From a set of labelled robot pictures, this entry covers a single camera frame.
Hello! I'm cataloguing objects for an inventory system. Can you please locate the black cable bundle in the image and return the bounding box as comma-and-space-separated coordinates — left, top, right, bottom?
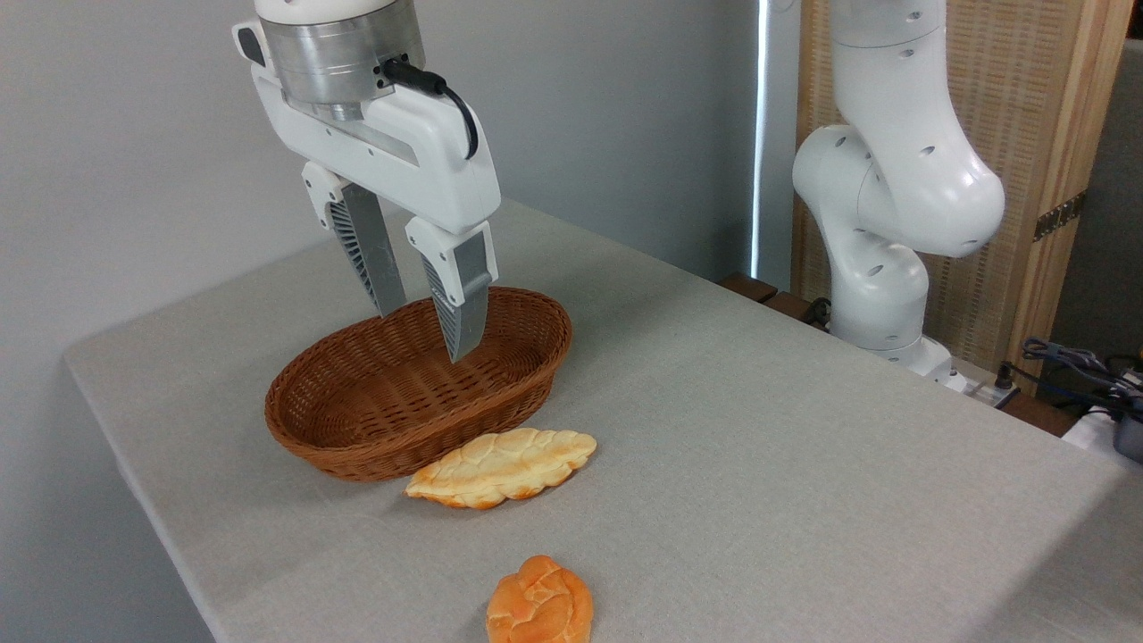
1021, 337, 1143, 413

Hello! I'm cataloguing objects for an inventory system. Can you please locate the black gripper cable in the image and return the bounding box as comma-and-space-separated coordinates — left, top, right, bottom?
382, 58, 480, 162

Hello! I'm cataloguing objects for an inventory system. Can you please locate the small orange bread roll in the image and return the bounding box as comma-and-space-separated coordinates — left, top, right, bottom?
486, 555, 595, 643

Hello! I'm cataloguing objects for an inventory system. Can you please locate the metal screen hinge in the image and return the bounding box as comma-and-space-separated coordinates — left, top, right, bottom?
1033, 190, 1088, 243

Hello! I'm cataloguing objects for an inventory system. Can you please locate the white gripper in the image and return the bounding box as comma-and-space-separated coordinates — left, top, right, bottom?
232, 18, 502, 363

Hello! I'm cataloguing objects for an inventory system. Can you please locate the grey box device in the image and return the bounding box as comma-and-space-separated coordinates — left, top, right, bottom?
1112, 413, 1143, 464

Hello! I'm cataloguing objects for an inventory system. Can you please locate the brown wicker basket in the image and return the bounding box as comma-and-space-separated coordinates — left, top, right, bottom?
264, 286, 573, 483

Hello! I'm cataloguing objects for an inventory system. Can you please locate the long pale braided bread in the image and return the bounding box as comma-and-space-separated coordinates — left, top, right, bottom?
405, 428, 597, 511

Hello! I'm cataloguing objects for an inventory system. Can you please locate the grey tablecloth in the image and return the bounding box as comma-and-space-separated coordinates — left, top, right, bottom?
64, 188, 1143, 643

